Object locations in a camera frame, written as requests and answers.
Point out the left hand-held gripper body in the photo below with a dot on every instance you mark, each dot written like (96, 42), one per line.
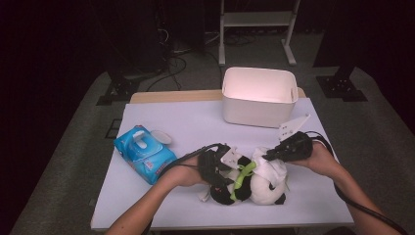
(208, 164)

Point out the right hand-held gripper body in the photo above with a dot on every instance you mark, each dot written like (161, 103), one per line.
(298, 147)

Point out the panda plush toy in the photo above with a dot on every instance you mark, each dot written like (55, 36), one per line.
(264, 192)

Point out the white plastic storage box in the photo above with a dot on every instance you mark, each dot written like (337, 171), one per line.
(257, 111)

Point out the blue wet wipes pack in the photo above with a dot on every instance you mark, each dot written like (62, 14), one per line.
(147, 163)

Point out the person's left hand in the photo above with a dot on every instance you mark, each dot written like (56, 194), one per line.
(184, 173)

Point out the person's right hand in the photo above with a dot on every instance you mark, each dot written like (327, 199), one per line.
(321, 161)

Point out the black stand base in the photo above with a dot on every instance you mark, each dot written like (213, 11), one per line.
(119, 89)
(341, 88)

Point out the black floor grid panel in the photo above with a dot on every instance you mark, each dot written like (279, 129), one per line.
(113, 129)

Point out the white metal stand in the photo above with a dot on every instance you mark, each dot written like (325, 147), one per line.
(257, 19)

